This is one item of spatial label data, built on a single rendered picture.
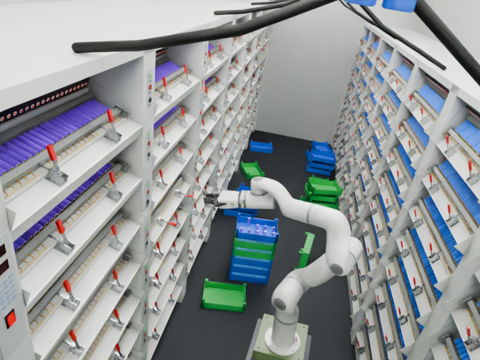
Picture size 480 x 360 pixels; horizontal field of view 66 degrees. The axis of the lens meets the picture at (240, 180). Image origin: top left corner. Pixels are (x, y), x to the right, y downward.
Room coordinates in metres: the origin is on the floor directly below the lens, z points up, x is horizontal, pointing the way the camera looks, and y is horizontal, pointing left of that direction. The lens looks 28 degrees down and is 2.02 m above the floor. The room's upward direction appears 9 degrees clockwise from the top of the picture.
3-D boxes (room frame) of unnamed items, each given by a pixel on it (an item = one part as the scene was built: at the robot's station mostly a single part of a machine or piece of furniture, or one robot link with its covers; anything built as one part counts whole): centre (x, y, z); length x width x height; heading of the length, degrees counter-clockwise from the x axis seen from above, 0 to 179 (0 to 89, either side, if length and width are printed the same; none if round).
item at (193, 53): (1.89, 0.36, 0.90); 0.20 x 0.09 x 1.81; 84
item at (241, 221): (2.23, -0.18, 0.44); 0.30 x 0.20 x 0.08; 92
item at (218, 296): (1.92, -0.02, 0.04); 0.30 x 0.20 x 0.08; 93
